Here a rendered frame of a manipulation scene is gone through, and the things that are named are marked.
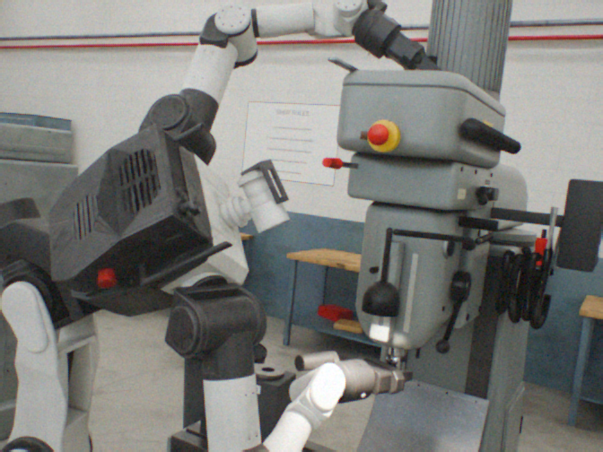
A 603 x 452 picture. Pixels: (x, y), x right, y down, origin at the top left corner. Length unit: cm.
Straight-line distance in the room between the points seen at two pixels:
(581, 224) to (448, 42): 53
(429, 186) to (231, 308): 47
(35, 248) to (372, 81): 73
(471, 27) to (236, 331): 93
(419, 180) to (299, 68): 532
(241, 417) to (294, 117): 554
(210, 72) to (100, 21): 732
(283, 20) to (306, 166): 494
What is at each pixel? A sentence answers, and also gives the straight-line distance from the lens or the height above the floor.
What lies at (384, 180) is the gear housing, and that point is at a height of 168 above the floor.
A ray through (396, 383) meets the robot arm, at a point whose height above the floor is 124.
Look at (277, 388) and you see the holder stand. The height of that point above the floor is 112.
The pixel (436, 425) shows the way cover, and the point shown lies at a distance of 177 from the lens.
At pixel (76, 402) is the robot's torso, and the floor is 113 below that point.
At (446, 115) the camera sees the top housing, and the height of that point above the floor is 181.
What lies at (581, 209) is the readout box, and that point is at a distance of 148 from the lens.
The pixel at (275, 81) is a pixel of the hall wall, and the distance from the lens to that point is 660.
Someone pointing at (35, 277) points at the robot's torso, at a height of 141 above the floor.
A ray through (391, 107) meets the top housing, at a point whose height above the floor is 182.
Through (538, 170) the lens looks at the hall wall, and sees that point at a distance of 553.
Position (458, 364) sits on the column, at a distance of 176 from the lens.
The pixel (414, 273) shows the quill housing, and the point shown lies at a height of 149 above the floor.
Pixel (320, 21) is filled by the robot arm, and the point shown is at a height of 203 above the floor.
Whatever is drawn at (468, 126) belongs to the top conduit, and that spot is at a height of 179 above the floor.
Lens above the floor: 168
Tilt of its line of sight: 6 degrees down
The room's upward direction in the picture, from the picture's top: 6 degrees clockwise
